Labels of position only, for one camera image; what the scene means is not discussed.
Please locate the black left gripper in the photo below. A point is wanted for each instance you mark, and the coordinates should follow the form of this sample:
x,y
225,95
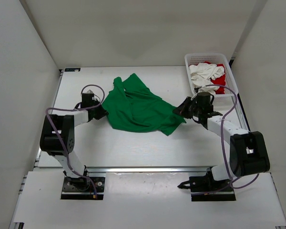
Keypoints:
x,y
102,112

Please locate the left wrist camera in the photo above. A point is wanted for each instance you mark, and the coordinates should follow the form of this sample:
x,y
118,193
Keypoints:
x,y
88,99

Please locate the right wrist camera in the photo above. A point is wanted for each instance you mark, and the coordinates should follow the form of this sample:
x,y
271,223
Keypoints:
x,y
204,99

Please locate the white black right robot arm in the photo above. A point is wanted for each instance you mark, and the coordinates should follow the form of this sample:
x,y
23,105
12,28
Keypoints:
x,y
247,150

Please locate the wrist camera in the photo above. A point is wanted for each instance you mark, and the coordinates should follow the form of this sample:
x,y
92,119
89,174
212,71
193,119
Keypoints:
x,y
204,99
88,99

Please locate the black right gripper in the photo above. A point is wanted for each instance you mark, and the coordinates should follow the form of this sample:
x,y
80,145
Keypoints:
x,y
182,110

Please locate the dark table label sticker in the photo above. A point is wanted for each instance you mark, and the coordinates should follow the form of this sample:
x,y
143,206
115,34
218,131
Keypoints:
x,y
72,69

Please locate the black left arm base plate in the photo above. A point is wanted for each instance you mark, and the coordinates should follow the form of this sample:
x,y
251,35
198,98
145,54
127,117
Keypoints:
x,y
81,189

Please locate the white plastic basket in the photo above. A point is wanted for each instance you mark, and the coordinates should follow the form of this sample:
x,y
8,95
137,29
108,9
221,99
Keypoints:
x,y
213,58

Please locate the white t shirt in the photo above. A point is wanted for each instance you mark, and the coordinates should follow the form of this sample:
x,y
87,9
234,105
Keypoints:
x,y
200,75

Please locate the aluminium table rail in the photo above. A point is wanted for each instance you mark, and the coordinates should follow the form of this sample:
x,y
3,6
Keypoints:
x,y
147,169

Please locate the red t shirt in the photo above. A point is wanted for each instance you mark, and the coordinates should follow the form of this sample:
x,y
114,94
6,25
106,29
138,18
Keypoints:
x,y
219,80

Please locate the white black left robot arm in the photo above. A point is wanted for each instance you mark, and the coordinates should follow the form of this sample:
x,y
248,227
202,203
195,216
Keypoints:
x,y
58,139

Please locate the green t shirt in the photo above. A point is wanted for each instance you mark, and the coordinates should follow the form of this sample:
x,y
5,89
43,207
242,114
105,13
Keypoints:
x,y
132,107

